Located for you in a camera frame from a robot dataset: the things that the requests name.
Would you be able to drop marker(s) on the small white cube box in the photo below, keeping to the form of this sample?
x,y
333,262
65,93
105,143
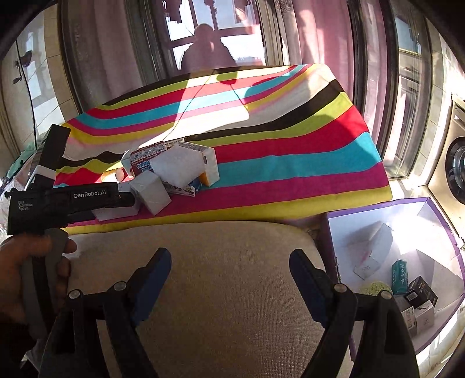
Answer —
x,y
150,192

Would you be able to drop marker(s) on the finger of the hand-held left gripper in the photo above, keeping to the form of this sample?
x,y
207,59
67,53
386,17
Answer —
x,y
81,218
125,200

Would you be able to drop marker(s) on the white box with red print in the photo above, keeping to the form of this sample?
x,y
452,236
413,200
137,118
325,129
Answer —
x,y
374,250

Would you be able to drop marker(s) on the blue printed flat box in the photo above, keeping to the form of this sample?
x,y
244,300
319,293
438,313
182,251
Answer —
x,y
185,189

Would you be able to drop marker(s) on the flat white box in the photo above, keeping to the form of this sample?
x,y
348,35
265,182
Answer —
x,y
116,214

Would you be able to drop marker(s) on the striped colourful blanket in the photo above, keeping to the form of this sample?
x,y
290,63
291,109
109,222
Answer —
x,y
290,152

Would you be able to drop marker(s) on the beige fabric cushion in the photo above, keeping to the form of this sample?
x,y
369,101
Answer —
x,y
225,290

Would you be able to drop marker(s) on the red label white box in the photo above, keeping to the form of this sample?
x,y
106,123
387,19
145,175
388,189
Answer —
x,y
145,156

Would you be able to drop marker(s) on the teal carton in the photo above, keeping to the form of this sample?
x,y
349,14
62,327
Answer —
x,y
399,276

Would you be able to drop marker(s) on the person's left hand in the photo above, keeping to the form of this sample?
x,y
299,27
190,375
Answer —
x,y
11,276

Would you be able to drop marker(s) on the yellow sponge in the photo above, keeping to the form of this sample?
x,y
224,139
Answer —
x,y
374,289

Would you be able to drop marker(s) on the sheer pale curtain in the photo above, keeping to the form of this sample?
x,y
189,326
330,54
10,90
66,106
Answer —
x,y
112,54

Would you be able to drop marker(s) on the silver washing machine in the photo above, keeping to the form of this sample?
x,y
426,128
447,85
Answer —
x,y
452,163

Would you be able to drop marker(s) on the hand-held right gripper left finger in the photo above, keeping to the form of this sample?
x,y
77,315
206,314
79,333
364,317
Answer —
x,y
157,276

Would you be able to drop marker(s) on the grey white small box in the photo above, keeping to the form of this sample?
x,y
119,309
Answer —
x,y
424,316

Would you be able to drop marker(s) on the purple storage box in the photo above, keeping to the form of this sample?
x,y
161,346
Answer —
x,y
428,232

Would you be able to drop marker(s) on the pink curtain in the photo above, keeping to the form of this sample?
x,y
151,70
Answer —
x,y
319,40

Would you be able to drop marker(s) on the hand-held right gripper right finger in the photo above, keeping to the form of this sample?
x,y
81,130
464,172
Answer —
x,y
304,280

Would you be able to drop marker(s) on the white carton box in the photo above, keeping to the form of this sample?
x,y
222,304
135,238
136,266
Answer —
x,y
209,163

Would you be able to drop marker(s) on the green cloth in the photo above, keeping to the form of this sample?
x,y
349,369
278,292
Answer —
x,y
21,160

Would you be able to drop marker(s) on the dark window frame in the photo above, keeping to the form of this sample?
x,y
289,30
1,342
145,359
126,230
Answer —
x,y
218,29

